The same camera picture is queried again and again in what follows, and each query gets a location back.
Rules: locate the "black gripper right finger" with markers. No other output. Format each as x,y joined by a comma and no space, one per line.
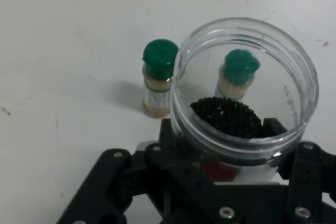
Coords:
309,166

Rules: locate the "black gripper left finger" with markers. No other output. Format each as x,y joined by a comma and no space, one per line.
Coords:
113,171

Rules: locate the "clear jar with black grains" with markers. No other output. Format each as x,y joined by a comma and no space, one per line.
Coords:
302,77

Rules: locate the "red bowl with black rim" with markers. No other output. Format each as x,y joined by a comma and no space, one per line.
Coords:
220,172

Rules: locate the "green-capped spice bottle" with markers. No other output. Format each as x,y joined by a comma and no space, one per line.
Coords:
239,64
157,56

